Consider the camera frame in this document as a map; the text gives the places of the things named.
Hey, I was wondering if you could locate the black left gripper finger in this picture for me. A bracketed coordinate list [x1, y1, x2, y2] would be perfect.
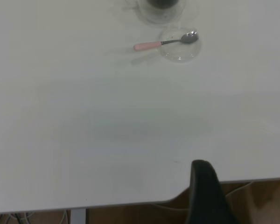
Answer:
[185, 160, 237, 224]

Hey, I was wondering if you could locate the pink handled metal spoon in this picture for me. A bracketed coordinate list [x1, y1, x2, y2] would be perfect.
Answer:
[133, 32, 199, 51]

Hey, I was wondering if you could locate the clear double-walled glass cup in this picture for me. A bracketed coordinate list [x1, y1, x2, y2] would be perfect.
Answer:
[135, 0, 186, 24]

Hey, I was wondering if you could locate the white metal table leg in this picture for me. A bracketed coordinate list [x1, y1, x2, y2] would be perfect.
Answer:
[70, 209, 87, 224]

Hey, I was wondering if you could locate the clear glass saucer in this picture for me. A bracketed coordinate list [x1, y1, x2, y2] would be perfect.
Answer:
[159, 27, 203, 63]

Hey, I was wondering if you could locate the white cable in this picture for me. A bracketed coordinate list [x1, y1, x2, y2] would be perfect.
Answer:
[224, 181, 256, 199]

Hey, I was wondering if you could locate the grey cable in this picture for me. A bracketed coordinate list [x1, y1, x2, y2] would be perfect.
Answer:
[60, 210, 69, 224]

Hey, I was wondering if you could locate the dark cable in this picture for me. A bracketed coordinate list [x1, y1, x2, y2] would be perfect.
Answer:
[0, 212, 32, 224]

